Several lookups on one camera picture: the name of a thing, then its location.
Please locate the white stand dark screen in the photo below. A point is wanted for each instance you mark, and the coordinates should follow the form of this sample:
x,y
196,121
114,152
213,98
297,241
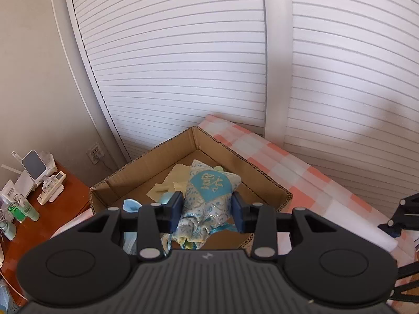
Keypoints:
x,y
32,165

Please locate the pink white checkered bedsheet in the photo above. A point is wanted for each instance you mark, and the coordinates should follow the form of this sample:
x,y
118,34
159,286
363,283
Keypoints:
x,y
278,160

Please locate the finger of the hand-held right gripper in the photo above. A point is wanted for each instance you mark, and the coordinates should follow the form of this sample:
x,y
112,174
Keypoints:
x,y
407,286
406,216

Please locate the wooden nightstand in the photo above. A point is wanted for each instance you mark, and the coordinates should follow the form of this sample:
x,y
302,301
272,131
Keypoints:
x,y
49,222

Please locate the white door post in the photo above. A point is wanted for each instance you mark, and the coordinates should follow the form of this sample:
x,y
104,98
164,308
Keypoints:
x,y
276,55

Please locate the yellow cloth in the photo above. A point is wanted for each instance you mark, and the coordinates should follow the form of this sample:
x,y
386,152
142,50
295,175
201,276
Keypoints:
x,y
176,175

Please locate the blue embroidered tasselled sachet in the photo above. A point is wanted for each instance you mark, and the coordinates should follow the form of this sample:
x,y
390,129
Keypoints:
x,y
209,183

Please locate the white router with antennas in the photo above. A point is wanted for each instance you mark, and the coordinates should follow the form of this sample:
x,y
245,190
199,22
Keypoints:
x,y
24,184

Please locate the white tube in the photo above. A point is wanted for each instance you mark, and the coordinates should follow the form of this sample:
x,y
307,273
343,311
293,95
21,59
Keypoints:
x,y
9,193

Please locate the brown cardboard box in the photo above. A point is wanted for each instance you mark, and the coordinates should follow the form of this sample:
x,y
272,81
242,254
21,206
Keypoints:
x,y
157,160

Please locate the white remote control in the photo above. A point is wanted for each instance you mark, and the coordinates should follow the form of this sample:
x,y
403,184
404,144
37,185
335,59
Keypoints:
x,y
47,194
55,181

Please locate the clear bottle green label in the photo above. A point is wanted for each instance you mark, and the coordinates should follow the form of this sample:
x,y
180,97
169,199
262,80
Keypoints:
x,y
17,212

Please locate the white louvered closet door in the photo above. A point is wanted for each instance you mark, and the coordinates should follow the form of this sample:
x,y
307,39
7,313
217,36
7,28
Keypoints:
x,y
180,55
353,88

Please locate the white wall socket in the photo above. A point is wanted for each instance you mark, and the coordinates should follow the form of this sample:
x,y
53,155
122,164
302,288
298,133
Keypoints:
x,y
95,153

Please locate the blue face mask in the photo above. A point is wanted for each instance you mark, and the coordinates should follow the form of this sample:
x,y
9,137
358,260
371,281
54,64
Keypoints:
x,y
131,205

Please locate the light green desk fan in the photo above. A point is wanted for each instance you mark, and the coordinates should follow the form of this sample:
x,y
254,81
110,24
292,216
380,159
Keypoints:
x,y
7,230

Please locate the blue plastic packet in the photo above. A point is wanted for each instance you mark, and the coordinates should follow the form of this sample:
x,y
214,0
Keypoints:
x,y
4,296

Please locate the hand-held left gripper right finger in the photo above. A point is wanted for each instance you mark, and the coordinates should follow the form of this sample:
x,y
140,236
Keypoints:
x,y
238,214

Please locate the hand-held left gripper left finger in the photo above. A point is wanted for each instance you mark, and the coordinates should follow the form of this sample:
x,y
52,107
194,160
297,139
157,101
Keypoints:
x,y
175,212

